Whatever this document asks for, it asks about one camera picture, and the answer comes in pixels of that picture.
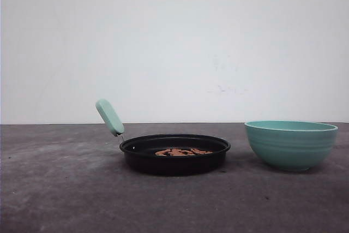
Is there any brown beef cubes pile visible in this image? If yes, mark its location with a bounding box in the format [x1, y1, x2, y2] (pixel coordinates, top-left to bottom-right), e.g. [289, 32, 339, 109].
[154, 148, 212, 157]

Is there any black frying pan teal handle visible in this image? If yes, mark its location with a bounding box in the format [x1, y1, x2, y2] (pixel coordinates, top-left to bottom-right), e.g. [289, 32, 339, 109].
[95, 99, 232, 177]

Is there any teal ceramic bowl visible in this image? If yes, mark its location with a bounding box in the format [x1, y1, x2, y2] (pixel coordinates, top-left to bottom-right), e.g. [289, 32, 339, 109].
[244, 121, 338, 171]

